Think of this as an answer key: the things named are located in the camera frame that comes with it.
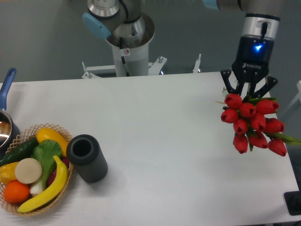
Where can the green cucumber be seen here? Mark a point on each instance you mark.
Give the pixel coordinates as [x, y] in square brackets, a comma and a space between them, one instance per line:
[22, 151]

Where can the beige round disc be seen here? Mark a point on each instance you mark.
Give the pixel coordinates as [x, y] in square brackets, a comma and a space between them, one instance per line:
[28, 171]

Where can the yellow bell pepper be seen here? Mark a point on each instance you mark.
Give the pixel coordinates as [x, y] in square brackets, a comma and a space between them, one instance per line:
[7, 173]

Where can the green bok choy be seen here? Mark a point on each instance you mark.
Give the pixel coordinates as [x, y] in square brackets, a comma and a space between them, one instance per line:
[44, 153]

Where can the dark red vegetable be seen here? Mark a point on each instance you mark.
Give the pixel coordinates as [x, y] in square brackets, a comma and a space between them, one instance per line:
[53, 174]

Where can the yellow lemon squash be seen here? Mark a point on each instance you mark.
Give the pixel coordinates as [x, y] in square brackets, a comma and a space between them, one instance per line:
[51, 134]

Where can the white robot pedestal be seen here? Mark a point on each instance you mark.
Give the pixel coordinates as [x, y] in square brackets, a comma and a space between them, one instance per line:
[128, 31]

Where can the dark grey ribbed vase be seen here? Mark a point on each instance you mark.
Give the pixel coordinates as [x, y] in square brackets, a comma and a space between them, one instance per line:
[85, 154]

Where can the orange fruit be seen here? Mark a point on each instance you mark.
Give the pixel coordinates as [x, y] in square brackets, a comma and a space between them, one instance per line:
[16, 192]

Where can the white frame at right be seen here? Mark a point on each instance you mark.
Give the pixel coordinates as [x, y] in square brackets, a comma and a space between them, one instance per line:
[292, 106]

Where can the red tulip bouquet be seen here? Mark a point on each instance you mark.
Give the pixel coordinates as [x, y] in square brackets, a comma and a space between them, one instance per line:
[252, 127]

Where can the blue handled saucepan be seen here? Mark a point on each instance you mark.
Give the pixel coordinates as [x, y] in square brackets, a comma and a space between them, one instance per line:
[8, 129]

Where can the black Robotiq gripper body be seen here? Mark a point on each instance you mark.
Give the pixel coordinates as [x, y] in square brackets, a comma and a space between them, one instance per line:
[252, 60]

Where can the woven wicker basket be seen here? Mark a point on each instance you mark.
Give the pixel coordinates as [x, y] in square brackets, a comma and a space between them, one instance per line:
[25, 135]

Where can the black device at edge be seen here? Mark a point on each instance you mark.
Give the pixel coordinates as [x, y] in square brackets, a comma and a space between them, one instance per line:
[293, 202]

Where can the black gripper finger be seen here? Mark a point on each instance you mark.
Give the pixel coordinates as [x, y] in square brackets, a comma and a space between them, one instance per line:
[270, 82]
[226, 74]

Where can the yellow banana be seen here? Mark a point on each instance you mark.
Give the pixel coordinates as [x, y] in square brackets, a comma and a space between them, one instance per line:
[49, 193]

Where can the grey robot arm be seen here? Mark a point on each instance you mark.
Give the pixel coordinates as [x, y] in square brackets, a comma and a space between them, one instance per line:
[261, 22]

